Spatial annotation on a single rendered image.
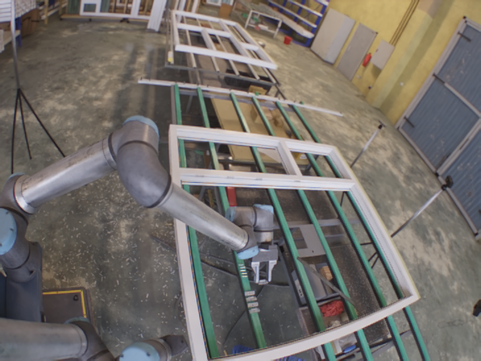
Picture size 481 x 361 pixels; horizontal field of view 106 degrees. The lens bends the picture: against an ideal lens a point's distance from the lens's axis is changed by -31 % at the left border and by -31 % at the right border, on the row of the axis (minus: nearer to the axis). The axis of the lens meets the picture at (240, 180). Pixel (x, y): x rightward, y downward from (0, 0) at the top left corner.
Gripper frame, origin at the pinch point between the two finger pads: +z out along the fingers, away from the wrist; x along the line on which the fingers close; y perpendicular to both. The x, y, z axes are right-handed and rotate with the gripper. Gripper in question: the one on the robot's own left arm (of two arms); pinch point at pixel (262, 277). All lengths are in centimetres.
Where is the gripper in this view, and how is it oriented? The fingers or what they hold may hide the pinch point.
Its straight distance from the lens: 122.7
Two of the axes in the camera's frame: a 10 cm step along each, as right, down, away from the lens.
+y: -3.8, 0.9, 9.2
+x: -9.2, -0.5, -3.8
